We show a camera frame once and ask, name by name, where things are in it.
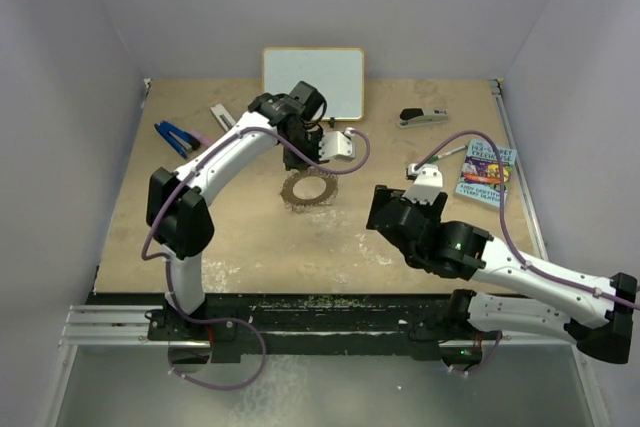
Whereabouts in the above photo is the large metal key ring disc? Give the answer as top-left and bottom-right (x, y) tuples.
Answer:
(280, 169), (339, 213)

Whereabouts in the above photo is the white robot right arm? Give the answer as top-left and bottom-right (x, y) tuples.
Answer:
(366, 185), (639, 364)

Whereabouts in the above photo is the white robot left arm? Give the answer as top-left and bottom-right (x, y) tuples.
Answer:
(142, 81), (326, 341)

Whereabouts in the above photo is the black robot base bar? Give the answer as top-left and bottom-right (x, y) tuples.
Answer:
(145, 290), (499, 364)

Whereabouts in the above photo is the small whiteboard on stand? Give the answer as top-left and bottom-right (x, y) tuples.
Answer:
(262, 47), (365, 121)

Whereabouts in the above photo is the green capped marker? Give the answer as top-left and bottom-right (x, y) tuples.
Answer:
(428, 145), (468, 163)

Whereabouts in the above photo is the white staple remover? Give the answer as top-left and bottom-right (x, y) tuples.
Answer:
(210, 104), (236, 131)

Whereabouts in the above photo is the blue treehouse book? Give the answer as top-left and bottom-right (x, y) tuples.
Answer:
(455, 139), (500, 208)

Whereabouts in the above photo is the pink eraser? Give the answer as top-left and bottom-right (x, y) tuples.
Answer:
(191, 131), (213, 148)

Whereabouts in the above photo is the black grey stapler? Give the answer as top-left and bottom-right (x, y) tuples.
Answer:
(396, 108), (449, 129)

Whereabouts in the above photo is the blue stapler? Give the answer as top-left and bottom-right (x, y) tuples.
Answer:
(154, 121), (201, 159)

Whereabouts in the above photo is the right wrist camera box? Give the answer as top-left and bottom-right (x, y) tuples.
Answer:
(402, 163), (443, 205)

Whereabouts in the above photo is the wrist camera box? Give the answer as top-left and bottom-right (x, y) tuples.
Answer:
(319, 127), (356, 162)
(402, 163), (443, 205)

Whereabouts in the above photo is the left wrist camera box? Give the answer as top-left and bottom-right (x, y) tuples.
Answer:
(319, 127), (356, 162)

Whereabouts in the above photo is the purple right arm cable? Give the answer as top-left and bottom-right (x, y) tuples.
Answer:
(412, 129), (640, 378)

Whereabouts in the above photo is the aluminium frame rail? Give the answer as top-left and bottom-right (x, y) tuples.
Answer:
(60, 305), (208, 348)

